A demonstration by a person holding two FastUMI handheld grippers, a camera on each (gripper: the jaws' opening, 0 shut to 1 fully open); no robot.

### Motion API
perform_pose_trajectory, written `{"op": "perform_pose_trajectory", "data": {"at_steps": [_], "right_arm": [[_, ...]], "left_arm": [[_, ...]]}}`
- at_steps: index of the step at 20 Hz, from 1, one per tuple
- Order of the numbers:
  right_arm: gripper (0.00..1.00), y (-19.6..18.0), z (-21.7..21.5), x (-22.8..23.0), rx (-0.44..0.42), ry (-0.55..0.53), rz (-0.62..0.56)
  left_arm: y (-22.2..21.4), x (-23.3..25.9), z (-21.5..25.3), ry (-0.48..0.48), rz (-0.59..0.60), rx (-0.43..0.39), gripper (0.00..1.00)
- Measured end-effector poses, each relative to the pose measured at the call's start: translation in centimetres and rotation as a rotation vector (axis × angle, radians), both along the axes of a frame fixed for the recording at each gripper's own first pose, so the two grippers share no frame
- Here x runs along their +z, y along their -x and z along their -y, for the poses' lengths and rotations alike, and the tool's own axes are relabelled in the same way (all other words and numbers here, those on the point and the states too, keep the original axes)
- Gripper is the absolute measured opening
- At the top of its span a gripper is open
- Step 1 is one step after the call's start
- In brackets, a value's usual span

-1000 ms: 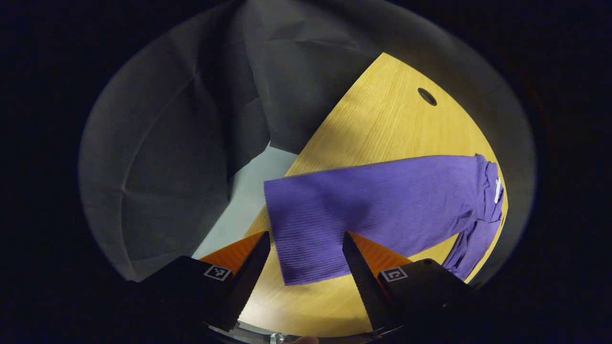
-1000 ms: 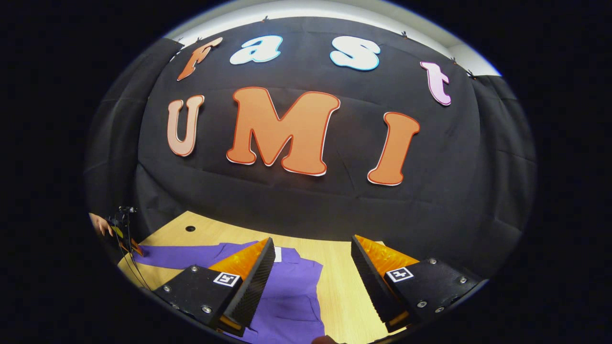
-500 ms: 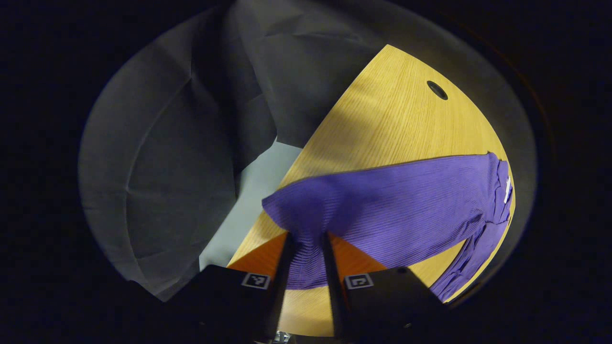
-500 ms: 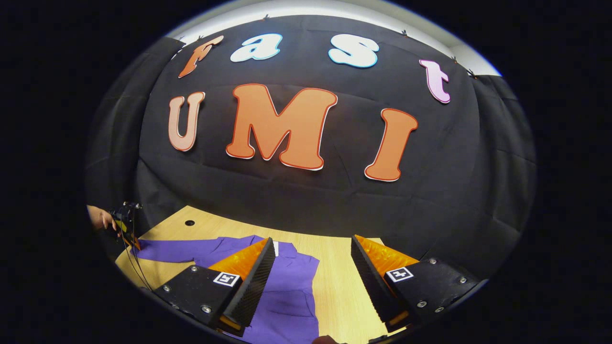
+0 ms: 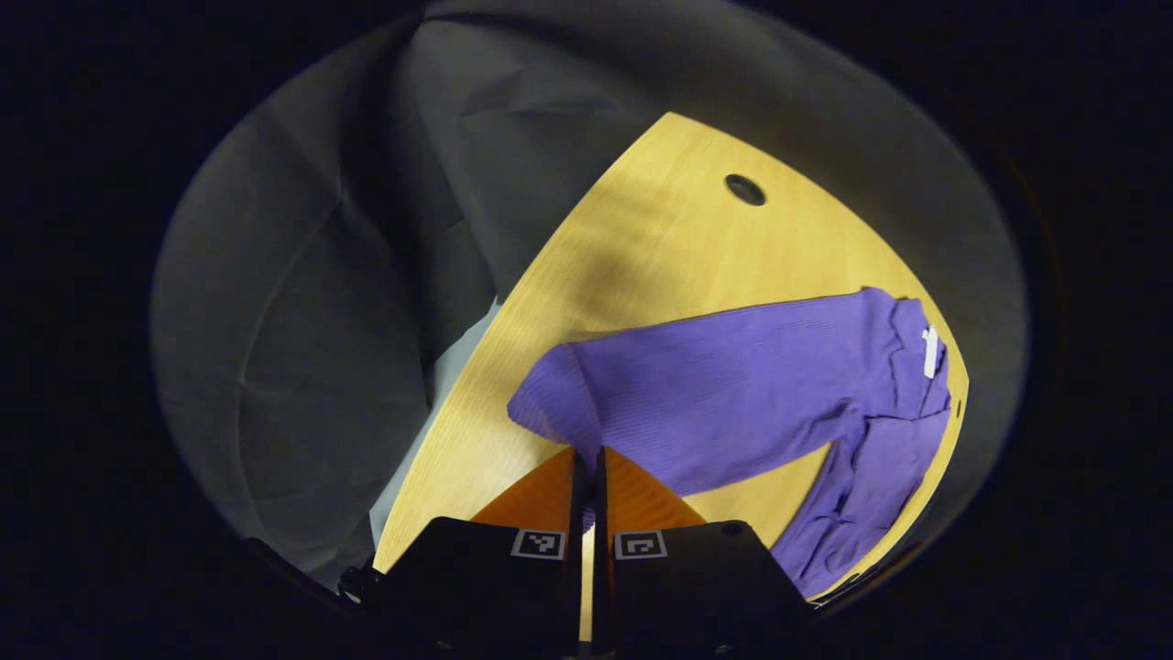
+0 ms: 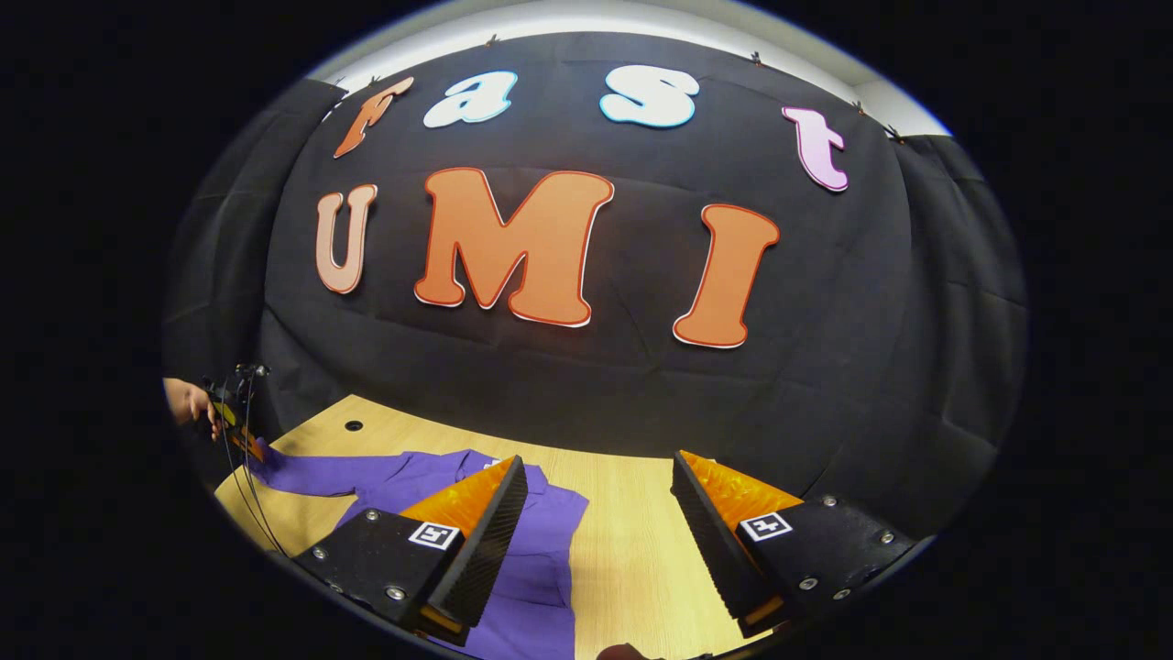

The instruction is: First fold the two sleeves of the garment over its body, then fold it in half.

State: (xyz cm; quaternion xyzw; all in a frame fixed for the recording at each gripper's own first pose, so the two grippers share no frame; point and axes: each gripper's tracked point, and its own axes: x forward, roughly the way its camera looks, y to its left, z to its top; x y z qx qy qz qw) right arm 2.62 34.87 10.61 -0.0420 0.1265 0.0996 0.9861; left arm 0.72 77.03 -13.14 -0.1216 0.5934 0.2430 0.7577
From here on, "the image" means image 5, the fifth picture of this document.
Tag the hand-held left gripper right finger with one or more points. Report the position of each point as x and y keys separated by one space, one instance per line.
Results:
x=602 y=587

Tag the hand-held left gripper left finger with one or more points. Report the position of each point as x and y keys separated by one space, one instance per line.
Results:
x=577 y=513

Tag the purple knit garment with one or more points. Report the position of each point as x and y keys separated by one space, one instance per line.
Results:
x=733 y=385

